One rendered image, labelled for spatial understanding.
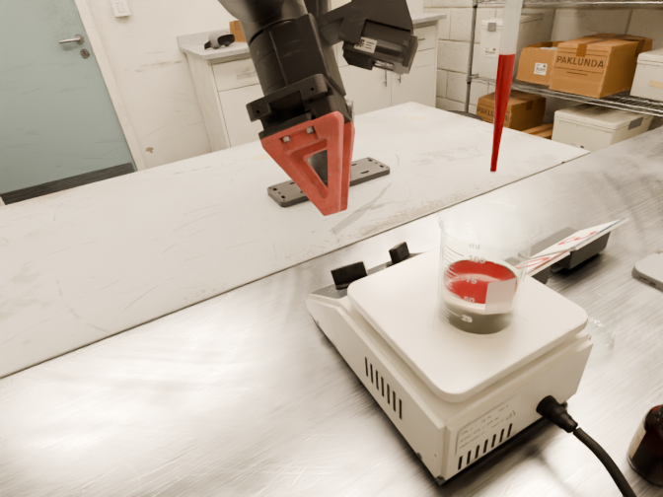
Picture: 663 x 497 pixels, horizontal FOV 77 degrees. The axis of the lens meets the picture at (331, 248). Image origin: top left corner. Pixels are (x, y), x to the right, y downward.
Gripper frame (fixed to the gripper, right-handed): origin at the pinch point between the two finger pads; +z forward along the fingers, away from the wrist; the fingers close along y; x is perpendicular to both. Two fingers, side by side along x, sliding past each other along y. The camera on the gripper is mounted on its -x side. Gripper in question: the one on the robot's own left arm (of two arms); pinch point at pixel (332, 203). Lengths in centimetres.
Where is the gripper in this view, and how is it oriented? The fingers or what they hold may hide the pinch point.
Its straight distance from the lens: 36.7
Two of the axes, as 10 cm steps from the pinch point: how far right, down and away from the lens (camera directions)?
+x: -9.3, 2.8, 2.5
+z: 3.1, 9.5, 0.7
